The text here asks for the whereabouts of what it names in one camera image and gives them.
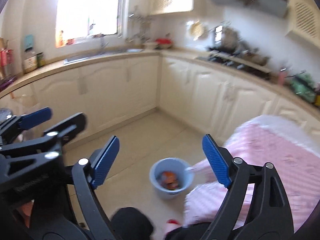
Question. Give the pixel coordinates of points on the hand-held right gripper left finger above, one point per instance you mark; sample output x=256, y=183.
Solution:
x=106, y=162

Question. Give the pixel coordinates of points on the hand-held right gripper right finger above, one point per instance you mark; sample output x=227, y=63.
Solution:
x=216, y=162

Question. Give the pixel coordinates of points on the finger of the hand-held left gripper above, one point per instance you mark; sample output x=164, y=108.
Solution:
x=37, y=116
x=70, y=125

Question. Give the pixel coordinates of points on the light blue plastic bucket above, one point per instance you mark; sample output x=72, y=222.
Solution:
x=160, y=191

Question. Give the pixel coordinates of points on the round table pink checkered cloth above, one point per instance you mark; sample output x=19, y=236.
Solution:
x=262, y=155

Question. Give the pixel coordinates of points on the glass jar with beige contents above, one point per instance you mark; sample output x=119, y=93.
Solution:
x=30, y=63

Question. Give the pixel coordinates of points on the small green jar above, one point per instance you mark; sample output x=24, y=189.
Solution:
x=40, y=60

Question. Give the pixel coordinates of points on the person's dark trouser leg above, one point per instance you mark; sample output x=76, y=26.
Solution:
x=132, y=217

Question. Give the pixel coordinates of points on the steel kitchen sink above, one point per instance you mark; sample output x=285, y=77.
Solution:
x=100, y=55

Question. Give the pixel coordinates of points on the steel sink faucet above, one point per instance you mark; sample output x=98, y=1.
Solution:
x=103, y=41

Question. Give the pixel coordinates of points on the black gas stove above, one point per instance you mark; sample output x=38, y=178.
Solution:
x=232, y=61

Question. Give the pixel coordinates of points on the pink chopstick holder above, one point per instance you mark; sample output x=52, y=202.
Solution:
x=282, y=77

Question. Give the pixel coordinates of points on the green electric cooker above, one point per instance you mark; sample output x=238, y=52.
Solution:
x=303, y=87

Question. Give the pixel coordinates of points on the kitchen window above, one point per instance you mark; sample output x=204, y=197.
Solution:
x=87, y=5

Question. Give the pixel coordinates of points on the steel steamer pot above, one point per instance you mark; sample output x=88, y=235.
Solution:
x=230, y=38

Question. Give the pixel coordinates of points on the cream round steamer basket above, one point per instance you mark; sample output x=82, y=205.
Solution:
x=196, y=29

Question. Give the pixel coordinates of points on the grey range hood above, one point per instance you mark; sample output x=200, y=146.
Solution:
x=240, y=0

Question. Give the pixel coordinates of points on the wide cream lattice cabinet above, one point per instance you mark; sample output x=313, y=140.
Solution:
x=305, y=20

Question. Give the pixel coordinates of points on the light blue wall card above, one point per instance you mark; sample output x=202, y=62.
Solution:
x=28, y=42

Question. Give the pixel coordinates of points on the wall rack with steel ladles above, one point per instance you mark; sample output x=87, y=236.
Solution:
x=140, y=27

